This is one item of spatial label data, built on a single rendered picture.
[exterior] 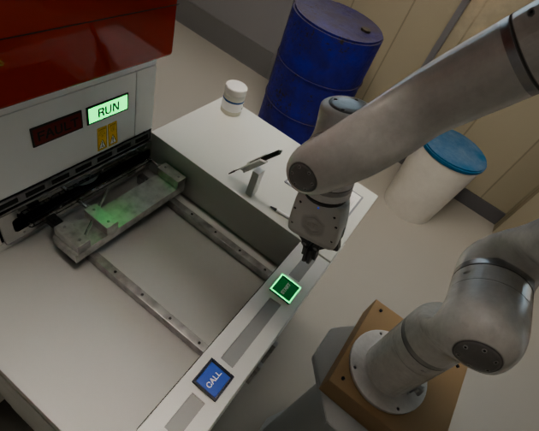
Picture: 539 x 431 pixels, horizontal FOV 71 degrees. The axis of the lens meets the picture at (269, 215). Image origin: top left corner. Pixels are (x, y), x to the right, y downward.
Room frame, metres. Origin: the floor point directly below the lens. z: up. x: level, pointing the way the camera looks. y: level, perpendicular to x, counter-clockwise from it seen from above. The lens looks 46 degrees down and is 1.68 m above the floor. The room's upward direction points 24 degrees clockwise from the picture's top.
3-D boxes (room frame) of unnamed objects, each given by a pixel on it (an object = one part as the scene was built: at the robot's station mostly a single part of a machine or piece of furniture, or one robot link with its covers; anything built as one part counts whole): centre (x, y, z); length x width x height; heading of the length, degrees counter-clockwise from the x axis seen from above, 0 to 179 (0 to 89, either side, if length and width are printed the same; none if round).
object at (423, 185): (2.32, -0.91, 0.28); 0.46 x 0.46 x 0.56
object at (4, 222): (0.60, 0.47, 0.89); 0.44 x 0.02 x 0.10; 163
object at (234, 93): (1.08, 0.26, 1.01); 0.07 x 0.07 x 0.10
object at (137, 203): (0.60, 0.35, 0.87); 0.36 x 0.08 x 0.03; 163
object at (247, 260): (0.68, 0.16, 0.84); 0.50 x 0.02 x 0.03; 73
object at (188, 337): (0.42, 0.24, 0.84); 0.50 x 0.02 x 0.03; 73
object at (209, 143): (0.90, 0.06, 0.89); 0.62 x 0.35 x 0.14; 73
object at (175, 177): (0.76, 0.31, 0.89); 0.08 x 0.03 x 0.03; 73
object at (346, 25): (2.55, 0.09, 0.46); 0.61 x 0.61 x 0.92
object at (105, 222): (0.53, 0.38, 0.89); 0.08 x 0.03 x 0.03; 73
